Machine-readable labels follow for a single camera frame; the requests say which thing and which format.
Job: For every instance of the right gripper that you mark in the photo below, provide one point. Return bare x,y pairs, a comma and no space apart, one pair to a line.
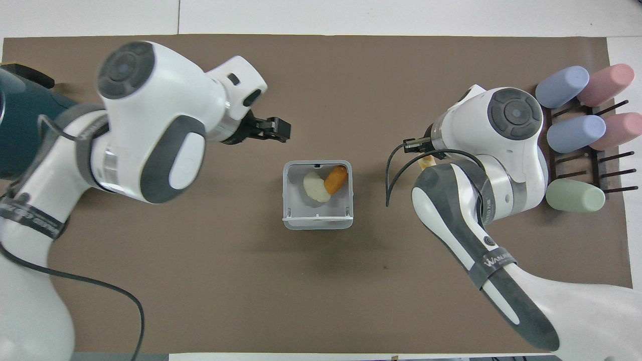
426,144

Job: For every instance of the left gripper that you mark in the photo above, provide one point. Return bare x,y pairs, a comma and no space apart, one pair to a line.
242,131

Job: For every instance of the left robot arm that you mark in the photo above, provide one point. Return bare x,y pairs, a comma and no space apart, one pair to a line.
150,95

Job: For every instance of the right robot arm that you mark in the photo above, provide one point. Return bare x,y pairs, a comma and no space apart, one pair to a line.
511,150

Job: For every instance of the tan trash piece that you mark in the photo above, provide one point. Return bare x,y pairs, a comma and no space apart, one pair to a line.
428,162

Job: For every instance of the cream trash lump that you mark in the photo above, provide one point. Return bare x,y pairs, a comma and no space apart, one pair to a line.
315,189

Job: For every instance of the grey square trash bin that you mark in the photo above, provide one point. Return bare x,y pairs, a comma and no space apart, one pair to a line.
293,210

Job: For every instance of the orange trash piece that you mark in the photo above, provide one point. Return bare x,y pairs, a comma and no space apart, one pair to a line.
335,180

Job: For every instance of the blue cup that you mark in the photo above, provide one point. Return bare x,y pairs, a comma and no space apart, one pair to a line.
576,134
562,86

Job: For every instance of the green cup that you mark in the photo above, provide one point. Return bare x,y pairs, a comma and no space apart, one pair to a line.
576,195

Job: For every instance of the dark brown cup rack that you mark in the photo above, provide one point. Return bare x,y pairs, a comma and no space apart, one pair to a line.
597,163

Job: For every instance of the pink cup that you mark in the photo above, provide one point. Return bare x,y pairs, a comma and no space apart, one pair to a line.
621,130
606,84

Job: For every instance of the dark teal case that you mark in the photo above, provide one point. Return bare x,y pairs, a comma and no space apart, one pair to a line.
25,125

